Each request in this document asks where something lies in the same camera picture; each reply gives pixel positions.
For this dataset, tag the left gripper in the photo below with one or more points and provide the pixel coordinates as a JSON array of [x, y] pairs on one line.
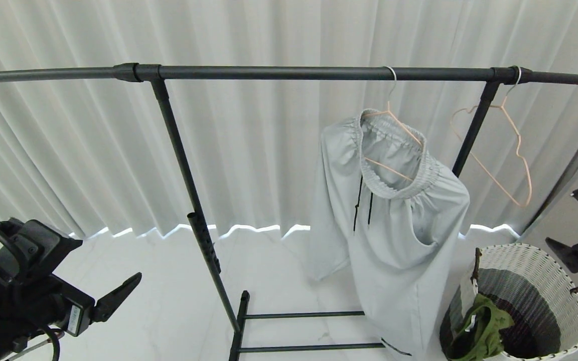
[[33, 316]]

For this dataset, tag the white curtain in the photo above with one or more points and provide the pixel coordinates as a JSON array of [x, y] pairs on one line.
[[93, 150]]

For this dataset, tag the green garment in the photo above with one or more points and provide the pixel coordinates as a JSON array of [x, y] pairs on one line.
[[479, 331]]

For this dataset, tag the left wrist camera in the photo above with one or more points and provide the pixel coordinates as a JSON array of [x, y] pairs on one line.
[[33, 250]]

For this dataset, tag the white laundry basket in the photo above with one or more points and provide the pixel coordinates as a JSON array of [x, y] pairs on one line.
[[520, 260]]

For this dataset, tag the pink clothes hanger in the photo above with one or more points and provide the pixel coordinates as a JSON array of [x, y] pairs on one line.
[[489, 170], [389, 170]]

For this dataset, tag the black clothes rack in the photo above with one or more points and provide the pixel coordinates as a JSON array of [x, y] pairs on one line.
[[269, 72]]

